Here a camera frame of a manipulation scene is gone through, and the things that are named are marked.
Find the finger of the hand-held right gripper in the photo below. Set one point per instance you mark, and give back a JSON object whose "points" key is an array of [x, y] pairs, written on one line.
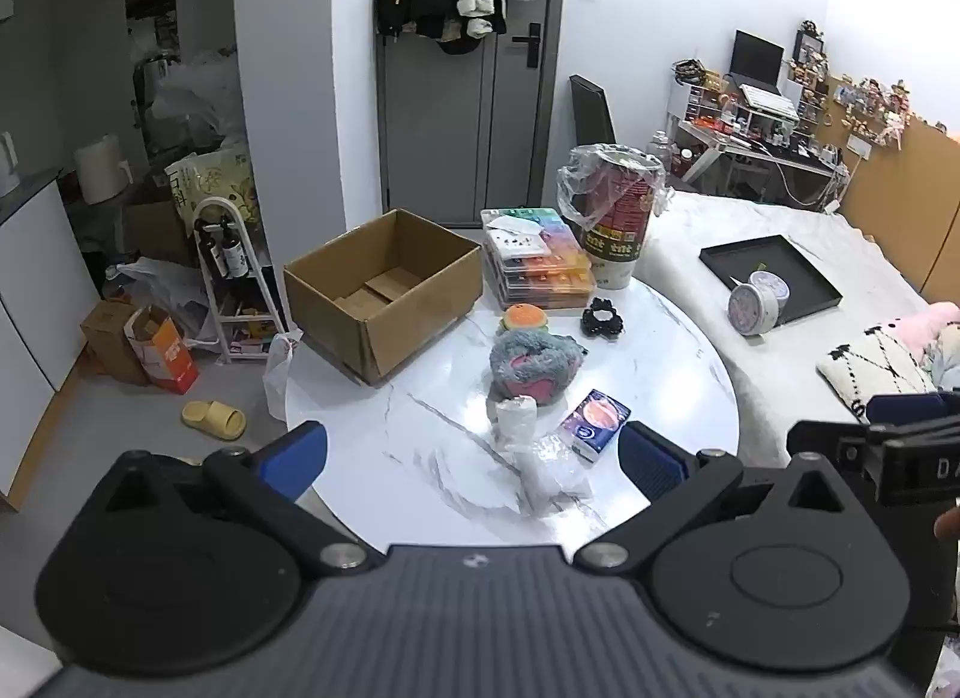
{"points": [[904, 407]]}

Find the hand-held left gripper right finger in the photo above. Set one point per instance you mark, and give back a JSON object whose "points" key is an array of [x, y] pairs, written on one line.
{"points": [[649, 469]]}

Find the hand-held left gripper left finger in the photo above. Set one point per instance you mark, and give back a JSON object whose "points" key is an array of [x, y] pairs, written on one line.
{"points": [[296, 454]]}

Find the small purple carton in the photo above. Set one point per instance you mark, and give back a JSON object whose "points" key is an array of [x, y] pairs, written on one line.
{"points": [[592, 424]]}

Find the white cloth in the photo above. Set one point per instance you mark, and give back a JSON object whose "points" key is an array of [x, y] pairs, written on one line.
{"points": [[516, 420]]}

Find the black hair claw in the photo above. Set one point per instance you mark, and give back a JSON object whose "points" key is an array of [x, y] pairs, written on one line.
{"points": [[602, 319]]}

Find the grey pink plush toy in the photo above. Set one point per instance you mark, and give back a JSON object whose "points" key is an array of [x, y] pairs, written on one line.
{"points": [[525, 360]]}

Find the burger plush toy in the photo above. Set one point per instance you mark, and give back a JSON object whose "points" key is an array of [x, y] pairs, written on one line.
{"points": [[523, 318]]}

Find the person's right hand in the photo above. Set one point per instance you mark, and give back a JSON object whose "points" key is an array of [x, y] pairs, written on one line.
{"points": [[949, 525]]}

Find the white black patterned pillow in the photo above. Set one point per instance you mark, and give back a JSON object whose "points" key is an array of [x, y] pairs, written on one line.
{"points": [[862, 368]]}

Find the white plastic bag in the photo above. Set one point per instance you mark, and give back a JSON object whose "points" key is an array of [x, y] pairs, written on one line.
{"points": [[161, 278], [277, 383]]}

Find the pink plush pillow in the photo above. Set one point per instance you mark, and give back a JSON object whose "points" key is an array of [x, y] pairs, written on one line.
{"points": [[930, 323]]}

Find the yellow slipper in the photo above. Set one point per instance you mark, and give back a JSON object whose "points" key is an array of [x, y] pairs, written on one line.
{"points": [[214, 420]]}

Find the orange carton box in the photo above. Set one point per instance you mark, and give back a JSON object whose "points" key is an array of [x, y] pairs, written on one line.
{"points": [[176, 360]]}

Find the round lavender tin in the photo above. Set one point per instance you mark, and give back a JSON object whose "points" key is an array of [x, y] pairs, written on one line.
{"points": [[772, 285], [750, 309]]}

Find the black pump bottle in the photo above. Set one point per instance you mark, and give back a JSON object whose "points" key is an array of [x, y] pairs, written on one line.
{"points": [[236, 255]]}

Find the black tray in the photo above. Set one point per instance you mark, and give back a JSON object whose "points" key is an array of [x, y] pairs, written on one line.
{"points": [[750, 255]]}

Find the small brown cardboard box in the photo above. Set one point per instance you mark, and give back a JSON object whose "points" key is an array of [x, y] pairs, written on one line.
{"points": [[105, 345]]}

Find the stack of colourful bead boxes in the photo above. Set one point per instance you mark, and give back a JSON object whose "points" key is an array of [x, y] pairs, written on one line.
{"points": [[547, 270]]}

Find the red paper bucket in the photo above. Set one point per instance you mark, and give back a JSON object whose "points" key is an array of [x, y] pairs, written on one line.
{"points": [[615, 233]]}

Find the white card packet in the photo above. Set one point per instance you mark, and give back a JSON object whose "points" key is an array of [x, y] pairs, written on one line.
{"points": [[517, 244]]}

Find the white metal rack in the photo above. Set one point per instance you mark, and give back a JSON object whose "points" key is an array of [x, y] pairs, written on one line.
{"points": [[217, 200]]}

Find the yellow printed bag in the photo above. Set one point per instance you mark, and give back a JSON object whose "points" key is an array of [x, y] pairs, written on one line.
{"points": [[217, 180]]}

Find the clear plastic liner bag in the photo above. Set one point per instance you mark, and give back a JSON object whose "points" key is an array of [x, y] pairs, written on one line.
{"points": [[570, 188]]}

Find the white desk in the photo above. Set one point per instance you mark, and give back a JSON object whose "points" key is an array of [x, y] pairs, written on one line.
{"points": [[750, 150]]}

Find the white floor cabinet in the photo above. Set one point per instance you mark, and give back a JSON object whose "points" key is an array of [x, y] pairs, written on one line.
{"points": [[37, 278]]}

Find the white keyboard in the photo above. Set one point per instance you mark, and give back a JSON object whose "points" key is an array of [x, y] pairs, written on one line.
{"points": [[769, 101]]}

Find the white air fryer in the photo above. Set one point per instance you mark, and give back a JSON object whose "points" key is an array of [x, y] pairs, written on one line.
{"points": [[101, 169]]}

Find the grey door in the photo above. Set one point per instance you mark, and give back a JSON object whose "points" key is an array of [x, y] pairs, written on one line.
{"points": [[450, 143]]}

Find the pile of white plastic bags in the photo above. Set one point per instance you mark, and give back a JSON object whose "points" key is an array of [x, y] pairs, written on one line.
{"points": [[195, 98]]}

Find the cork wall panel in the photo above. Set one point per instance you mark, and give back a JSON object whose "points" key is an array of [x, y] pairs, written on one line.
{"points": [[900, 203]]}

